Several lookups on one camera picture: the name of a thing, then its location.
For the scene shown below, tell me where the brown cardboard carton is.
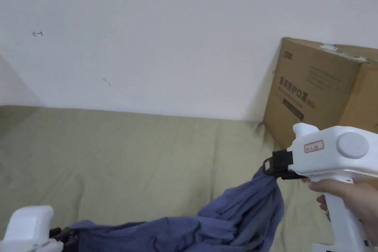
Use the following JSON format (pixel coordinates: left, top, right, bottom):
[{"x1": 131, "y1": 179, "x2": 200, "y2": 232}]
[{"x1": 262, "y1": 37, "x2": 378, "y2": 150}]

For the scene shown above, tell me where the bed with pale green sheet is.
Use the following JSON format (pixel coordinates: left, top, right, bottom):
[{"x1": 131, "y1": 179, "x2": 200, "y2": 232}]
[{"x1": 0, "y1": 105, "x2": 378, "y2": 252}]

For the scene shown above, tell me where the person's right hand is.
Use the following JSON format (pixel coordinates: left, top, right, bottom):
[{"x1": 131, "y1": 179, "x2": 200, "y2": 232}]
[{"x1": 307, "y1": 180, "x2": 378, "y2": 240}]

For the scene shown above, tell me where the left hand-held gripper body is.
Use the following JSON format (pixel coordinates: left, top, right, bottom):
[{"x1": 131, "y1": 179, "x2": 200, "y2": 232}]
[{"x1": 0, "y1": 204, "x2": 63, "y2": 252}]

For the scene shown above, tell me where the dark blue shirt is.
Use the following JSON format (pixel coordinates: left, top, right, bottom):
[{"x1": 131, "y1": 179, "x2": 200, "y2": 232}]
[{"x1": 69, "y1": 165, "x2": 286, "y2": 252}]

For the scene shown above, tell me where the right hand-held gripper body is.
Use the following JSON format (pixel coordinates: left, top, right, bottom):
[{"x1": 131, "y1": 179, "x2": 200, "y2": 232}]
[{"x1": 271, "y1": 123, "x2": 378, "y2": 252}]

